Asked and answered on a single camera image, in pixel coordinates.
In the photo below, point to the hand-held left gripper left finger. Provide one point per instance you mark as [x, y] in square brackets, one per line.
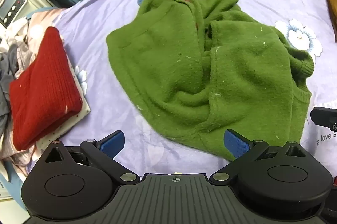
[113, 145]

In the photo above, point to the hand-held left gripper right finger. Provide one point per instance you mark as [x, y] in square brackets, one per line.
[235, 145]

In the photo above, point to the green knit sweater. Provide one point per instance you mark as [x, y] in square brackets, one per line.
[184, 68]

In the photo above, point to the folded white dotted cloth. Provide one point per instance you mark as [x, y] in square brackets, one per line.
[79, 116]

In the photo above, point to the folded red knit sweater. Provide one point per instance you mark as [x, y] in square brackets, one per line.
[44, 92]

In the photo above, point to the grey cloth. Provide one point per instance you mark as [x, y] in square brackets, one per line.
[6, 76]

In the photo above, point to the pink floral cloth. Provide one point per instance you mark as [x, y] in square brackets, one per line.
[34, 26]

